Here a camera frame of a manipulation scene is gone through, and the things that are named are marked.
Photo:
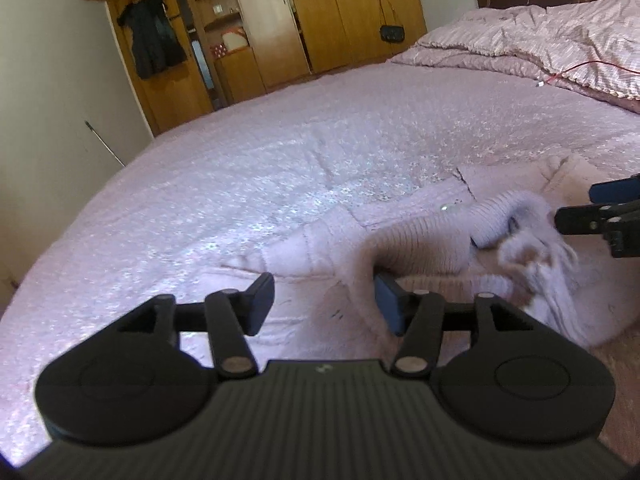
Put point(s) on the black handbag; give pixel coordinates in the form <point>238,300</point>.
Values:
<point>392,33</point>

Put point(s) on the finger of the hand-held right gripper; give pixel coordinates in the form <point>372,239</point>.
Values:
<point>612,190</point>
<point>580,219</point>

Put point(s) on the thin stick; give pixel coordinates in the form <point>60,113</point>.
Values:
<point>105,142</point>

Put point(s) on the pink quilt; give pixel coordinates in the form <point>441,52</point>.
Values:
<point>540,35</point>

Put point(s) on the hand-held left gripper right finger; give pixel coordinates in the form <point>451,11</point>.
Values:
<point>387,305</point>

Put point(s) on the wooden wardrobe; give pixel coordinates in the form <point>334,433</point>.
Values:
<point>280,20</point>

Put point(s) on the lilac knit sweater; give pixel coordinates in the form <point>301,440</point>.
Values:
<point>425,245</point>

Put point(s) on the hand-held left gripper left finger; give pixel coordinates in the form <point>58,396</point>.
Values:
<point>261,300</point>

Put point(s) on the red dotted box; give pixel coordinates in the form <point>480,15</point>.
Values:
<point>218,50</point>

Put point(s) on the black hanging garment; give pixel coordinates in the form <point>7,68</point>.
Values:
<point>152,35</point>

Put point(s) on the pink floral bed sheet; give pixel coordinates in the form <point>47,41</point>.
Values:
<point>200,210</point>

